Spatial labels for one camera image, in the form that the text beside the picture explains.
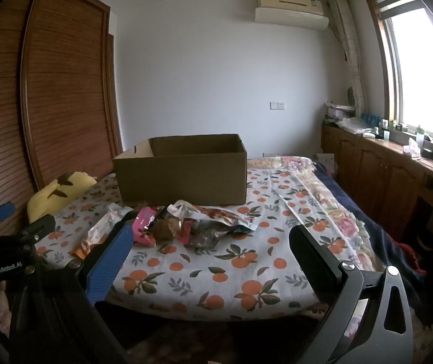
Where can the wooden cabinet row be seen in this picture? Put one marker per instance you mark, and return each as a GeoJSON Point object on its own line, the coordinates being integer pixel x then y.
{"type": "Point", "coordinates": [372, 167]}

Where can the white tissue pack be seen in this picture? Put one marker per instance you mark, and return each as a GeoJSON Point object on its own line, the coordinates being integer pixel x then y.
{"type": "Point", "coordinates": [414, 148]}

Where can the round dark mirror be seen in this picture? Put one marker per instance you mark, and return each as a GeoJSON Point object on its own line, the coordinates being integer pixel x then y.
{"type": "Point", "coordinates": [351, 95]}

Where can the yellow plush toy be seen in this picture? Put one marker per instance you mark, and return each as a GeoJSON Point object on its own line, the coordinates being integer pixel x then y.
{"type": "Point", "coordinates": [49, 197]}

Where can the stack of storage boxes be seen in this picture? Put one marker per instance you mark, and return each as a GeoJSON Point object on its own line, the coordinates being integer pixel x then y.
{"type": "Point", "coordinates": [337, 110]}

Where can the dark blue blanket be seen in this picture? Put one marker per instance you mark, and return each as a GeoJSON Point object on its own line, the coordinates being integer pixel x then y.
{"type": "Point", "coordinates": [375, 231]}

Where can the dark clear snack packet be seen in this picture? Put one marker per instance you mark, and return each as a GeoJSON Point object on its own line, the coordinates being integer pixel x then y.
{"type": "Point", "coordinates": [205, 240]}

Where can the pale patterned curtain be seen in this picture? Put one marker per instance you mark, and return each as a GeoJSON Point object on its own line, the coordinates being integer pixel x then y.
{"type": "Point", "coordinates": [349, 45]}

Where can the white red snack packet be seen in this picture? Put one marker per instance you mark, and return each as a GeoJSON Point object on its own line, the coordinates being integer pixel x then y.
{"type": "Point", "coordinates": [220, 214]}

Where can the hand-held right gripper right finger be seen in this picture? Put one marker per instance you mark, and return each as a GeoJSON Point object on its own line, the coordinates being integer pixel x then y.
{"type": "Point", "coordinates": [313, 269]}

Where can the orange fruit print bed sheet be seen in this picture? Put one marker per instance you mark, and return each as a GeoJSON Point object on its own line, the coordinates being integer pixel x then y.
{"type": "Point", "coordinates": [220, 269]}

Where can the brown cardboard box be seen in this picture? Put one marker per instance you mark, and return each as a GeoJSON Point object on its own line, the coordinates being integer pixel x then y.
{"type": "Point", "coordinates": [182, 178]}

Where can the wooden slatted wardrobe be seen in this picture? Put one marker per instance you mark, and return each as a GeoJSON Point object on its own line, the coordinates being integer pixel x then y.
{"type": "Point", "coordinates": [68, 83]}

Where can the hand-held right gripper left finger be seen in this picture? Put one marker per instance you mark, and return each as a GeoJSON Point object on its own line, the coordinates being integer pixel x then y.
{"type": "Point", "coordinates": [106, 265]}

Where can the pale blue snack packet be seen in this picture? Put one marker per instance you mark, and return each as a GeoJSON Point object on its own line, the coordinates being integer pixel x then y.
{"type": "Point", "coordinates": [119, 210]}

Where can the white wall air conditioner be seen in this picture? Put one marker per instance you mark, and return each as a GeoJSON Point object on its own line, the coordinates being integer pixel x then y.
{"type": "Point", "coordinates": [292, 11]}

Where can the white wall switch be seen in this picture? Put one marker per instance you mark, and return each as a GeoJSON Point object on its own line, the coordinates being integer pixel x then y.
{"type": "Point", "coordinates": [277, 105]}

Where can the brown snack packet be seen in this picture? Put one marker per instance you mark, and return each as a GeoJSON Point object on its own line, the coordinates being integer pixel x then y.
{"type": "Point", "coordinates": [165, 229]}

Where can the wooden framed window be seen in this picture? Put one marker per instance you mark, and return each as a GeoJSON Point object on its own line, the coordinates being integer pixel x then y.
{"type": "Point", "coordinates": [417, 76]}

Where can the red cloth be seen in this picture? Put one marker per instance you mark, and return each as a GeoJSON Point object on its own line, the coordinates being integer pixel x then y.
{"type": "Point", "coordinates": [409, 258]}

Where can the floral quilt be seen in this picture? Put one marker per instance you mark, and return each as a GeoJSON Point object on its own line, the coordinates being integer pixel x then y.
{"type": "Point", "coordinates": [334, 212]}

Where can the clear plastic bags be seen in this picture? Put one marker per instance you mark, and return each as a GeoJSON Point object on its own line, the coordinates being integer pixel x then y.
{"type": "Point", "coordinates": [353, 126]}

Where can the silver orange snack packet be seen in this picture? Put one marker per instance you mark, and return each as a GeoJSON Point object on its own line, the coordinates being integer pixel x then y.
{"type": "Point", "coordinates": [95, 235]}

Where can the pink snack packet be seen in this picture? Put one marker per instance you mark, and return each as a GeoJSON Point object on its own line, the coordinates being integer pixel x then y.
{"type": "Point", "coordinates": [142, 223]}

